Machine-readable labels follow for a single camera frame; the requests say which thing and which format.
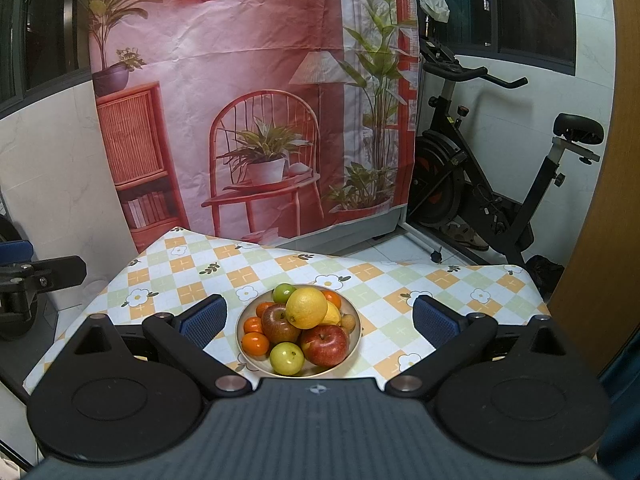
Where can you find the small brown fruit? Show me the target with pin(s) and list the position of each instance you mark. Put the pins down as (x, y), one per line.
(348, 322)

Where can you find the red apple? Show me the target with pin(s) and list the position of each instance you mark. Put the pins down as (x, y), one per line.
(325, 345)
(277, 325)

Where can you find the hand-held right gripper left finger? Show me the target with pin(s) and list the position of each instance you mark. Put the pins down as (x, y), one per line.
(202, 322)

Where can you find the wooden door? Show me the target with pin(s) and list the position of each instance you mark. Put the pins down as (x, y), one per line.
(610, 210)

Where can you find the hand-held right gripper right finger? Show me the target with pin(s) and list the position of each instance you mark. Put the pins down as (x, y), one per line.
(440, 322)

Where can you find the yellow lemon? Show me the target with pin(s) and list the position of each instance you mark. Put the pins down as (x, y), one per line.
(306, 307)
(333, 316)

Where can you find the checkered floral tablecloth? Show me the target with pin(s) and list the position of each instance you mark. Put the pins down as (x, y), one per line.
(200, 265)

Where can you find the orange tangerine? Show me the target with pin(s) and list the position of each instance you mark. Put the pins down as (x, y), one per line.
(332, 297)
(262, 308)
(255, 344)
(251, 325)

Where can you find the brown sandal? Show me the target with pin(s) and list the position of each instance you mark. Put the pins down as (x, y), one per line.
(455, 230)
(476, 243)

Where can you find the black exercise bike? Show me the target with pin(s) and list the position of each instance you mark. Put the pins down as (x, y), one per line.
(450, 160)

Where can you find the beige round plate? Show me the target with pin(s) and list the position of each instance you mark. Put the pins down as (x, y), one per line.
(353, 342)

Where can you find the dark blue cloth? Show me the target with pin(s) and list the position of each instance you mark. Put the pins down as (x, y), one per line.
(622, 410)

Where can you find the dark glass window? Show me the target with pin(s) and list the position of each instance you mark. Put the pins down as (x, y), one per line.
(45, 20)
(525, 10)

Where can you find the green apple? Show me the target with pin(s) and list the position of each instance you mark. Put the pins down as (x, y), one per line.
(282, 292)
(287, 358)

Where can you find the white cloth cap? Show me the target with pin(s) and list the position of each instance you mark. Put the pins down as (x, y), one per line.
(434, 5)

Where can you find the printed red backdrop cloth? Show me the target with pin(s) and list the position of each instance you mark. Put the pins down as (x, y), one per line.
(225, 35)

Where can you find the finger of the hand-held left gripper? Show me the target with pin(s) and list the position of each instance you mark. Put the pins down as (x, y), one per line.
(15, 251)
(55, 271)

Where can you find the black bag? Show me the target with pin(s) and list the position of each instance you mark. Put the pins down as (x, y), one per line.
(545, 272)

